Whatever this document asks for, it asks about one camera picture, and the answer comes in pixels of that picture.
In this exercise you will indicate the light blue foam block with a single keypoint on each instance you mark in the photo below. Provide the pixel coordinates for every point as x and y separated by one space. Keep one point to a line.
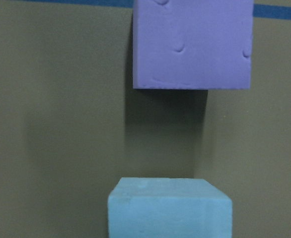
168 208

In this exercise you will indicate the purple foam block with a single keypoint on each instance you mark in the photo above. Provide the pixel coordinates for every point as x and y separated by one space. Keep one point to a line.
192 44

